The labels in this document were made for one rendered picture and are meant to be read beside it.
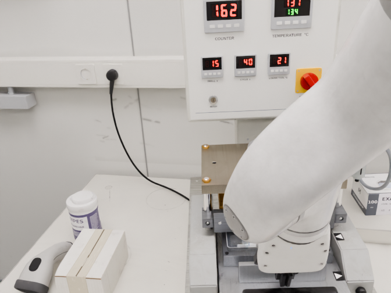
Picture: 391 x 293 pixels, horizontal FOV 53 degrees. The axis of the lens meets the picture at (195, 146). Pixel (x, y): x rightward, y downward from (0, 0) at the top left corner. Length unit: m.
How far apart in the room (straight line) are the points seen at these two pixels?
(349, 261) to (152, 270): 0.54
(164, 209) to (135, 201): 0.12
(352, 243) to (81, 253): 0.64
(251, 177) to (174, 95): 1.03
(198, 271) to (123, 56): 0.87
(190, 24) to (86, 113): 0.78
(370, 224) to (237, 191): 0.86
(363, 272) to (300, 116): 0.47
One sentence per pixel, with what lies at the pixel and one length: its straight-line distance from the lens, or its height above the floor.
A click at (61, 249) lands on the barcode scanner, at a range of 1.16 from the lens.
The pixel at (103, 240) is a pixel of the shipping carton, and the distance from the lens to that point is 1.09.
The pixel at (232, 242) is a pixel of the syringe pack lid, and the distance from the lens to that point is 0.77.
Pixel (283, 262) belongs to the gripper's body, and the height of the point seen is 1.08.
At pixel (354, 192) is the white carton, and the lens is 1.33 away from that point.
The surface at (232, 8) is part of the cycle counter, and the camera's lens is 0.85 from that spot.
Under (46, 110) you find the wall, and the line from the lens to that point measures 1.62.
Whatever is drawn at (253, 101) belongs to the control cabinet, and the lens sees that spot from 0.91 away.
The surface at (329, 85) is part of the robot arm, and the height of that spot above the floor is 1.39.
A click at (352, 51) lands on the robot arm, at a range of 0.33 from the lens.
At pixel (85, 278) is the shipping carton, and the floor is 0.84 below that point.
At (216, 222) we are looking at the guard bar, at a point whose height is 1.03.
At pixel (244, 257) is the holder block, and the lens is 0.76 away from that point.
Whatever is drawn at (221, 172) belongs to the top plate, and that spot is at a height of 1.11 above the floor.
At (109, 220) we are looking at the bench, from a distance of 1.32.
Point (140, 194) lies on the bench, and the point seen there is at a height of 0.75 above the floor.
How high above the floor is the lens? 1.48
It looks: 25 degrees down
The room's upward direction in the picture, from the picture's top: 3 degrees counter-clockwise
